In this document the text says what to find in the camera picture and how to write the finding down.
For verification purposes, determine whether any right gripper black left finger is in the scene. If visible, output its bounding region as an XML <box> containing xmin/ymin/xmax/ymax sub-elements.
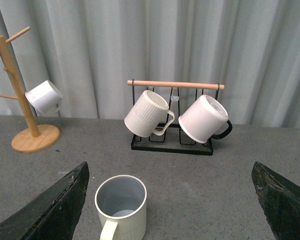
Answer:
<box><xmin>0</xmin><ymin>161</ymin><xmax>90</xmax><ymax>240</ymax></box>

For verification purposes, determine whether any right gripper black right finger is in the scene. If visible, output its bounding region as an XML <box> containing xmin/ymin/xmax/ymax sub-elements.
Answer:
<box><xmin>251</xmin><ymin>161</ymin><xmax>300</xmax><ymax>240</ymax></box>

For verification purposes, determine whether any cream ribbed mug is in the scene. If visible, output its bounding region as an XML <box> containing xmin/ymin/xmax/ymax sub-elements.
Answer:
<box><xmin>94</xmin><ymin>175</ymin><xmax>147</xmax><ymax>240</ymax></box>
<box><xmin>124</xmin><ymin>90</ymin><xmax>175</xmax><ymax>138</ymax></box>

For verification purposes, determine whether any wooden mug tree stand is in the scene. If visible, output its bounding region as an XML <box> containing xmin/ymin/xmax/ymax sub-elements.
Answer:
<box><xmin>0</xmin><ymin>26</ymin><xmax>61</xmax><ymax>153</ymax></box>

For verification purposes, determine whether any white mug on tree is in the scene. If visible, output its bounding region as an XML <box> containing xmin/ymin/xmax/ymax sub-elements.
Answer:
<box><xmin>25</xmin><ymin>80</ymin><xmax>63</xmax><ymax>114</ymax></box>

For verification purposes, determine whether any cream ribbed hanging mug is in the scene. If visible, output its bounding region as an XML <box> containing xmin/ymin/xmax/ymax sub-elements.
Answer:
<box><xmin>124</xmin><ymin>90</ymin><xmax>175</xmax><ymax>138</ymax></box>

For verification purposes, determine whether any white mug black handle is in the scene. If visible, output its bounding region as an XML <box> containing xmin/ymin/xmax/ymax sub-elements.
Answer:
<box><xmin>178</xmin><ymin>95</ymin><xmax>233</xmax><ymax>144</ymax></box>

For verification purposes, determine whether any black wire mug rack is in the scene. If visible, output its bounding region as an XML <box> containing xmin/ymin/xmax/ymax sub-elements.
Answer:
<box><xmin>127</xmin><ymin>79</ymin><xmax>225</xmax><ymax>156</ymax></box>

